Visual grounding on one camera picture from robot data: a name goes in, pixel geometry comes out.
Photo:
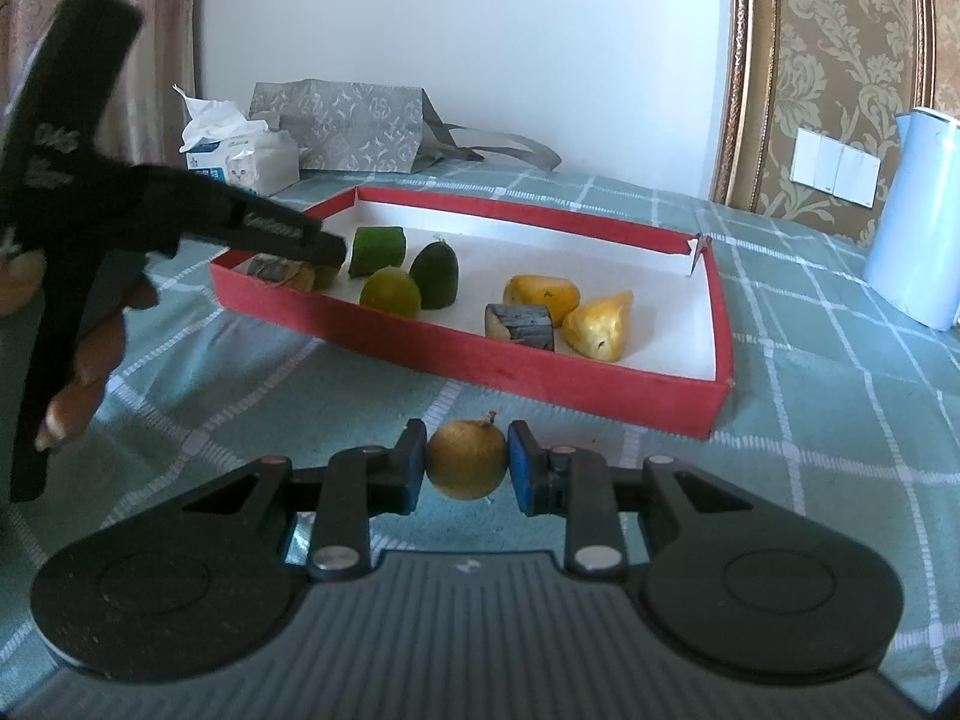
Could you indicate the white wall switch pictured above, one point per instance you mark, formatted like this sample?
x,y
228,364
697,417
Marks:
x,y
834,166

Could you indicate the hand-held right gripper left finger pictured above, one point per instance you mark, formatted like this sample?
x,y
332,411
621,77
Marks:
x,y
412,469

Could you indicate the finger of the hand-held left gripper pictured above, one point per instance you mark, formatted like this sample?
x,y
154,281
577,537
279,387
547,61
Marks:
x,y
285,229

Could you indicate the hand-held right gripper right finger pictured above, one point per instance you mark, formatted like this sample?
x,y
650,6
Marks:
x,y
523,465

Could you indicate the grey cut vegetable piece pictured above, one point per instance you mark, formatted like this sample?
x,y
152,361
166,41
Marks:
x,y
270,268

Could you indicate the person's left hand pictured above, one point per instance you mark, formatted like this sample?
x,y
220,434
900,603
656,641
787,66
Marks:
x,y
97,367

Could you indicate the grey-blue cube block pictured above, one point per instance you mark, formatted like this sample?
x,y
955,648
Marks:
x,y
521,326

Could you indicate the yellow cut fruit piece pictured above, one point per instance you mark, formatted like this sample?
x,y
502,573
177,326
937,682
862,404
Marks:
x,y
600,326
541,298

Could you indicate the yellow-brown round fruit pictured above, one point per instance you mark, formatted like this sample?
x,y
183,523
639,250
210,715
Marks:
x,y
466,457

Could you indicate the small green cucumber piece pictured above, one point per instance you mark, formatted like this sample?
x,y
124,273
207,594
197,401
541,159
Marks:
x,y
328,279

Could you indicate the white tissue pack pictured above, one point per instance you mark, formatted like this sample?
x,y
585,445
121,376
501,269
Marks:
x,y
247,157

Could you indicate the grey patterned paper bag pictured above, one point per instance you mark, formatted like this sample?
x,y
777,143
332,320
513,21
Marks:
x,y
345,127

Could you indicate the green checked tablecloth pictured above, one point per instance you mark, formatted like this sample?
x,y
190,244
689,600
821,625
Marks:
x,y
825,390

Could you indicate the gold framed damask wall panel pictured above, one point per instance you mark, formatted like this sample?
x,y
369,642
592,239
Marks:
x,y
832,37

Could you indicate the light blue kettle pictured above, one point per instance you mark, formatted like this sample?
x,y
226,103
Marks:
x,y
919,240

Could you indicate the round green lime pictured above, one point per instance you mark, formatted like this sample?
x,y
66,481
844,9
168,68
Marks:
x,y
390,296

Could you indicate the red shallow cardboard box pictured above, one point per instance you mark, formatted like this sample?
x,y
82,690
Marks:
x,y
525,382

